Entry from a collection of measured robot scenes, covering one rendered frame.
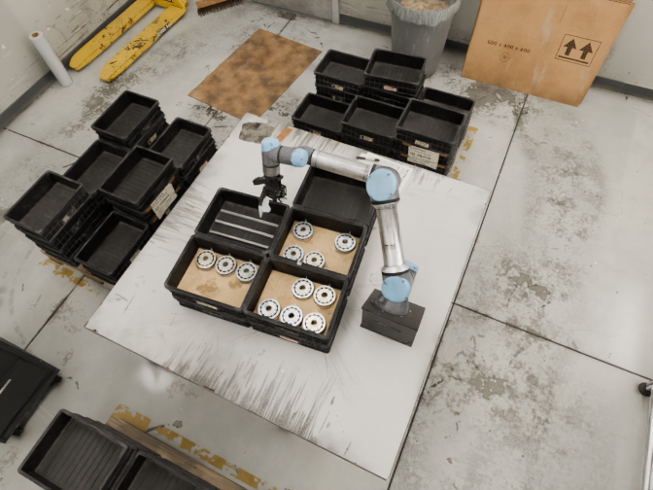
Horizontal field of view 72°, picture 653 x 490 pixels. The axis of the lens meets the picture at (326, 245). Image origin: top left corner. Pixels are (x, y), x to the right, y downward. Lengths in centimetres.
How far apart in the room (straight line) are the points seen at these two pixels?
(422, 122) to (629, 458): 233
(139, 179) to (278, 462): 195
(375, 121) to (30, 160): 284
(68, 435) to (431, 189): 224
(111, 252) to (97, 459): 131
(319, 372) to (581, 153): 283
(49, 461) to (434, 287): 201
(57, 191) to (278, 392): 204
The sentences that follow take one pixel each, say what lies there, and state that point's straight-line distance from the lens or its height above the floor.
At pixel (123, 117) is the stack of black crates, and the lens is 369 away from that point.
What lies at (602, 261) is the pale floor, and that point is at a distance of 360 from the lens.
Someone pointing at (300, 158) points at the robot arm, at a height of 138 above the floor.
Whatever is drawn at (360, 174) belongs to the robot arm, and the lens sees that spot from 193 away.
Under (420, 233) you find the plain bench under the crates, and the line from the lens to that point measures 247.
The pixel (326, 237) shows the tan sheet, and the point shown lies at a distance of 228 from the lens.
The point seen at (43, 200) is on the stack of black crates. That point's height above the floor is 49.
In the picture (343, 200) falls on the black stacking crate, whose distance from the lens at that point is 240.
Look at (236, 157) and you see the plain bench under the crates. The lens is 284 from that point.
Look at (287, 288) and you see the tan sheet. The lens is 216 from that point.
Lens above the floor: 278
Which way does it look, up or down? 60 degrees down
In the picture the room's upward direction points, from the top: 5 degrees counter-clockwise
